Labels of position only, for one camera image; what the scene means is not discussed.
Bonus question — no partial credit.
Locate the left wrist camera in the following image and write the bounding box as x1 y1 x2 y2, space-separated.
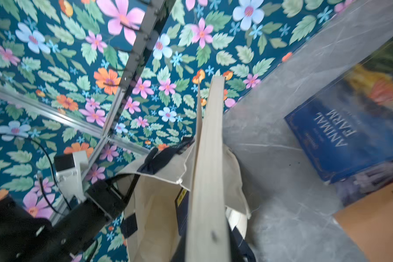
54 151 88 203

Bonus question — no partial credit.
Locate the blue cover book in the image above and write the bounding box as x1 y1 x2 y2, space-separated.
285 37 393 183

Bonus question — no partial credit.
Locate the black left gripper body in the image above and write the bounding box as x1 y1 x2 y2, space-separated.
52 175 139 242

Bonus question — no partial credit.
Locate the brown cover book barcode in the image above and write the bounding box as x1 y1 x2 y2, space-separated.
334 183 393 262

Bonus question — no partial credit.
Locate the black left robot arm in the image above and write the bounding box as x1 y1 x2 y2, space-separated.
0 174 140 262

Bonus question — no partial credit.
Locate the cream canvas tote bag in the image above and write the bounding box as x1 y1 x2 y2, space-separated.
117 145 256 262

